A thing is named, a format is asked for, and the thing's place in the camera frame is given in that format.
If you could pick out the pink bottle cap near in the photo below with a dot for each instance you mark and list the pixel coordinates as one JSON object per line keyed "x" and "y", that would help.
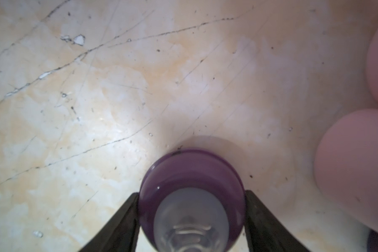
{"x": 346, "y": 165}

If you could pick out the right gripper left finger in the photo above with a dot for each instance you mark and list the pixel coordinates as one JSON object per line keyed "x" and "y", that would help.
{"x": 121, "y": 232}

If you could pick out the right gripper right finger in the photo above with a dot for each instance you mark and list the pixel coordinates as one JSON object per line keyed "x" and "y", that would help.
{"x": 264, "y": 232}

